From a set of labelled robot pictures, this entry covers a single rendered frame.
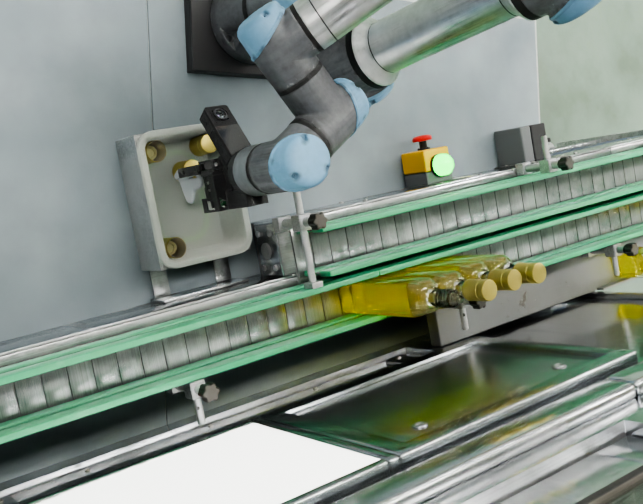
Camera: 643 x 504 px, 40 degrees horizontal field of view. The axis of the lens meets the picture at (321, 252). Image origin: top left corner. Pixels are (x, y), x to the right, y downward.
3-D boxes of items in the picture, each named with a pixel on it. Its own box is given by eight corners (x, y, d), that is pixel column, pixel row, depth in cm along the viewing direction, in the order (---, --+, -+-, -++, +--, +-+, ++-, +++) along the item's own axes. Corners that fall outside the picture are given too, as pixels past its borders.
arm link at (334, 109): (339, 50, 123) (292, 98, 118) (383, 113, 127) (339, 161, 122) (308, 61, 129) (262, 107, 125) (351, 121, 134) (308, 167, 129)
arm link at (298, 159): (346, 161, 121) (309, 201, 117) (303, 168, 130) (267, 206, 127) (314, 116, 118) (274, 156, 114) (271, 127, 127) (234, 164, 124)
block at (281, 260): (259, 278, 153) (281, 278, 147) (249, 224, 152) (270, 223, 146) (277, 273, 155) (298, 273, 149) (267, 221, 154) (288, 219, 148)
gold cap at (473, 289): (463, 302, 139) (482, 303, 135) (460, 280, 138) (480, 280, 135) (479, 299, 141) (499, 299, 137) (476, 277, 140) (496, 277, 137)
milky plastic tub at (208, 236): (142, 272, 147) (163, 272, 140) (114, 139, 144) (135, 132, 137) (231, 250, 156) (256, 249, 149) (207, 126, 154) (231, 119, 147)
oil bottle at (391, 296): (342, 313, 155) (422, 319, 137) (337, 282, 154) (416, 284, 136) (367, 306, 158) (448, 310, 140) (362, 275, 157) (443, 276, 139)
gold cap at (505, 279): (489, 292, 142) (509, 293, 138) (485, 271, 141) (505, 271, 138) (504, 287, 144) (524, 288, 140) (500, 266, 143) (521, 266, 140)
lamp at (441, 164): (432, 178, 174) (442, 176, 172) (428, 155, 174) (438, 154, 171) (448, 174, 177) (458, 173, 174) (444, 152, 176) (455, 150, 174)
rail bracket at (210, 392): (167, 420, 136) (207, 434, 125) (158, 378, 135) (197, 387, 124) (190, 412, 138) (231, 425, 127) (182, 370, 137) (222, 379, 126)
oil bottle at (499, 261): (416, 290, 164) (499, 292, 147) (411, 261, 164) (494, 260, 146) (438, 283, 167) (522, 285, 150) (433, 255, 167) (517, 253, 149)
